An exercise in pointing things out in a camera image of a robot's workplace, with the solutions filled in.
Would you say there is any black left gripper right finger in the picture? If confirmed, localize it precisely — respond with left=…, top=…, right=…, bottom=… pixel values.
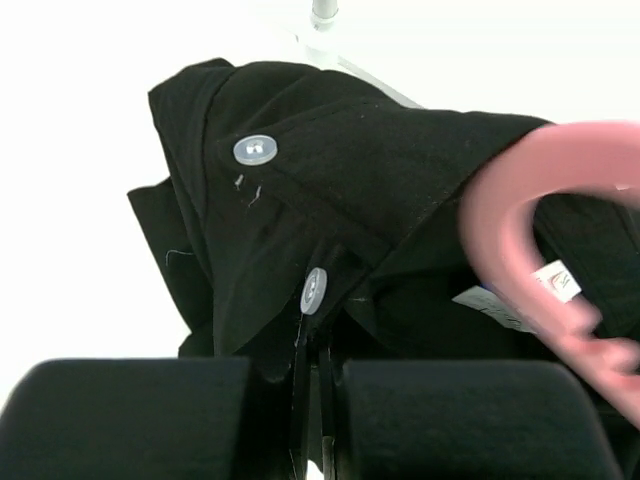
left=319, top=351, right=623, bottom=479

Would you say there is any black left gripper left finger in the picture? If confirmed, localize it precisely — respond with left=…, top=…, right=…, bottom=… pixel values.
left=1, top=348, right=320, bottom=479

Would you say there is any black shirt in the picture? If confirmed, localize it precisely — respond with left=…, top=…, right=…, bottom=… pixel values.
left=128, top=59, right=639, bottom=368

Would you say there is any pink plastic hanger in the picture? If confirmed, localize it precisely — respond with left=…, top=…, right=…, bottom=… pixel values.
left=459, top=122, right=639, bottom=425

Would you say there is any metal clothes rack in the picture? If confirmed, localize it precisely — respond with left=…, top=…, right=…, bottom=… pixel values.
left=275, top=1, right=420, bottom=108

